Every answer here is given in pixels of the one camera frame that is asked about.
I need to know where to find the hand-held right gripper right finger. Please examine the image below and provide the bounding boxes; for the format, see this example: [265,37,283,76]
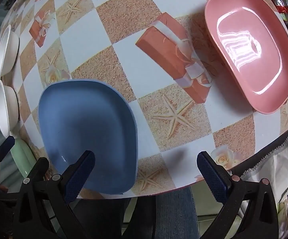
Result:
[197,151,280,239]

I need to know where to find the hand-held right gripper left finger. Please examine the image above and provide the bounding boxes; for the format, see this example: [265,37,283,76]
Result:
[13,150,95,239]

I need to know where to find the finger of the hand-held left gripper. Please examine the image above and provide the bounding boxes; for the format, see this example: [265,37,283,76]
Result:
[0,136,16,183]

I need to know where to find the white bowl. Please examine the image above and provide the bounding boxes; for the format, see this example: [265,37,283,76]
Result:
[0,25,19,82]
[0,80,19,138]

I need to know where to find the blue plate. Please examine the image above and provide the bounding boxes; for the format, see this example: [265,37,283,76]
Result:
[38,79,139,195]

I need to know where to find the green plate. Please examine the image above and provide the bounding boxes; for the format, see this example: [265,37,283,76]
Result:
[10,139,38,178]

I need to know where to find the person's blue jeans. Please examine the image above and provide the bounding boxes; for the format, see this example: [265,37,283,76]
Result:
[73,186,199,239]

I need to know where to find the pink plate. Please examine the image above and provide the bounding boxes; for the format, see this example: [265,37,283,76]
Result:
[204,0,288,115]

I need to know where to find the checkered printed tablecloth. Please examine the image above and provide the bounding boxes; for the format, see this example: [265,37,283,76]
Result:
[0,0,288,201]

